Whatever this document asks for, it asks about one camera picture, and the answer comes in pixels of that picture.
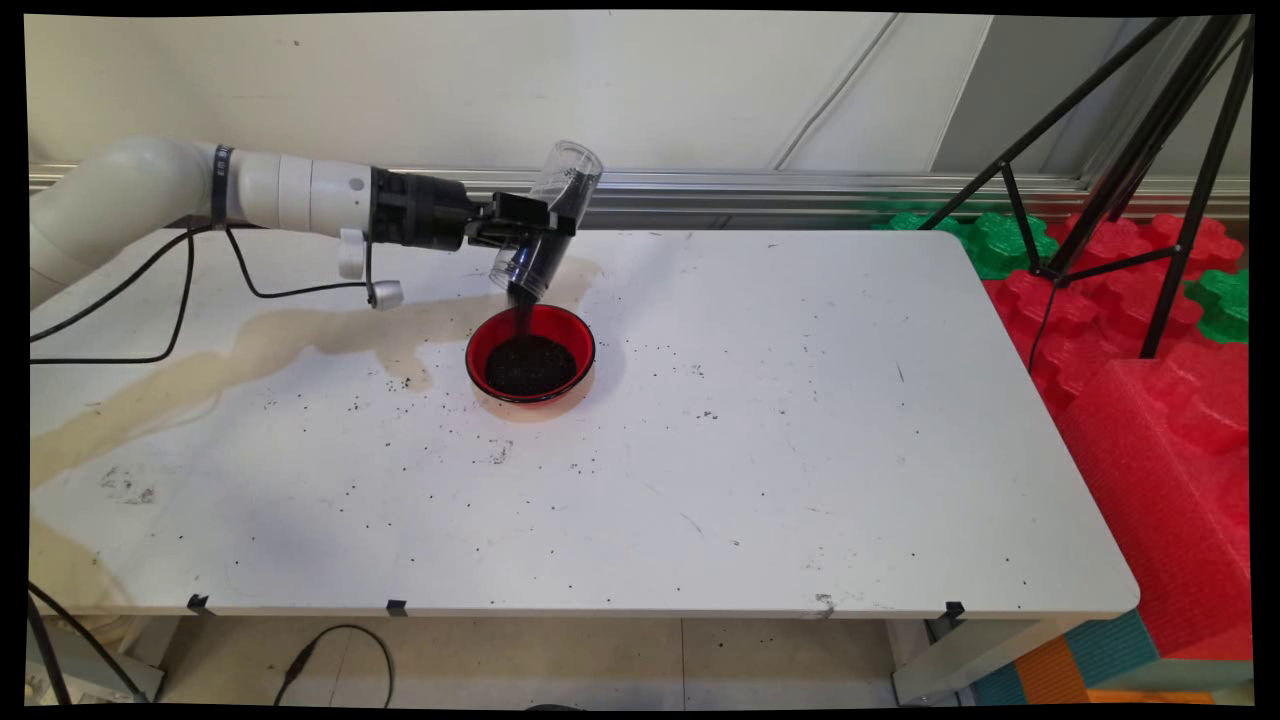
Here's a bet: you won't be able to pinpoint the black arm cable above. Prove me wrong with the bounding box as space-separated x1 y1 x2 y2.
28 228 196 366

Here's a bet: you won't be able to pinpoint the orange foam block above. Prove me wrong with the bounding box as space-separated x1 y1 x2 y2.
1012 635 1093 707

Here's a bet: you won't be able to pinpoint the red bowl with black rim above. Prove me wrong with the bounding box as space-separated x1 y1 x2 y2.
465 304 598 406

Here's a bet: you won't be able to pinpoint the aluminium wall rail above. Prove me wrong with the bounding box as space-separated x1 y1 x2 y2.
28 163 1251 223

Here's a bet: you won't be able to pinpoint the black cable strap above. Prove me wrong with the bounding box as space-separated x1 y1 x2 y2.
208 145 237 229

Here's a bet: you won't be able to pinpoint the teal foam block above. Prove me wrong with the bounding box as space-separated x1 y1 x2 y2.
1062 610 1161 691

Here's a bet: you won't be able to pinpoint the grey table leg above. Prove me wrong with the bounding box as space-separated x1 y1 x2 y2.
28 620 166 703
893 618 1086 707

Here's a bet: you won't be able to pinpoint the green foam puzzle block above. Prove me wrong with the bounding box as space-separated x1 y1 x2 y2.
1185 268 1251 346
875 210 1059 281

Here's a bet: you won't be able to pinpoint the black granules in bowl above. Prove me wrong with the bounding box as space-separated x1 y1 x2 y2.
484 333 581 397

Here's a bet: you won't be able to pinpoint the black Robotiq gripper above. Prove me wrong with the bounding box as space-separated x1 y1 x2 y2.
368 167 580 253

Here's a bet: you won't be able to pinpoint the black camera cable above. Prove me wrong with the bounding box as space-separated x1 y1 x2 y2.
225 228 377 301

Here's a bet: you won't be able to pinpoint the thin black tripod cable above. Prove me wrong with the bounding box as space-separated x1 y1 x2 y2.
1027 278 1061 376

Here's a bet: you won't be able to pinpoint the black granules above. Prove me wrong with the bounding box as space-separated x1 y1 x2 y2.
484 333 581 397
505 195 573 336

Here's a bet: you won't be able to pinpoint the black floor cable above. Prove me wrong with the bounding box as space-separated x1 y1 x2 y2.
273 625 396 707

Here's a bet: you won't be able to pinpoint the clear plastic jar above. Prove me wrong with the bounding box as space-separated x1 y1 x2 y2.
488 140 604 307

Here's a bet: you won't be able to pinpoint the black tripod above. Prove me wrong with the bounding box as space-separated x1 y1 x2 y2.
915 15 1254 361

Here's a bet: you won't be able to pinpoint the large knobbed foam block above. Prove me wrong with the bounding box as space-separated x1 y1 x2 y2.
1055 340 1253 661

